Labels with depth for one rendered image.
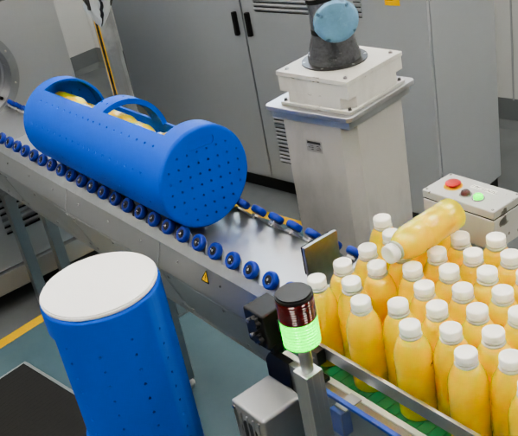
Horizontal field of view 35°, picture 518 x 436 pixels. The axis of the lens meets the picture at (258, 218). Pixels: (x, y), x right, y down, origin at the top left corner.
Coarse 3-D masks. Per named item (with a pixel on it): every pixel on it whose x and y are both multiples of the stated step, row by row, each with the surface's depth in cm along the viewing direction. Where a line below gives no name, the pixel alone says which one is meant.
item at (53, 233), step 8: (48, 224) 369; (48, 232) 371; (56, 232) 373; (48, 240) 376; (56, 240) 374; (56, 248) 375; (64, 248) 377; (56, 256) 377; (64, 256) 378; (64, 264) 380
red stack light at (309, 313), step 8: (312, 296) 132; (304, 304) 130; (312, 304) 132; (280, 312) 132; (288, 312) 131; (296, 312) 130; (304, 312) 131; (312, 312) 132; (280, 320) 133; (288, 320) 132; (296, 320) 131; (304, 320) 132; (312, 320) 132
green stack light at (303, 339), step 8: (280, 328) 134; (288, 328) 132; (296, 328) 132; (304, 328) 132; (312, 328) 133; (288, 336) 133; (296, 336) 133; (304, 336) 133; (312, 336) 133; (320, 336) 136; (288, 344) 135; (296, 344) 133; (304, 344) 133; (312, 344) 134; (296, 352) 134
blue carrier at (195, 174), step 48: (48, 96) 265; (96, 96) 286; (48, 144) 263; (96, 144) 235; (144, 144) 217; (192, 144) 213; (240, 144) 223; (144, 192) 218; (192, 192) 217; (240, 192) 227
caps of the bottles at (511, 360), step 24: (504, 240) 165; (456, 264) 160; (504, 264) 160; (432, 288) 154; (456, 288) 153; (504, 288) 150; (432, 312) 148; (480, 312) 145; (408, 336) 145; (456, 336) 142; (504, 336) 139; (456, 360) 136; (504, 360) 133
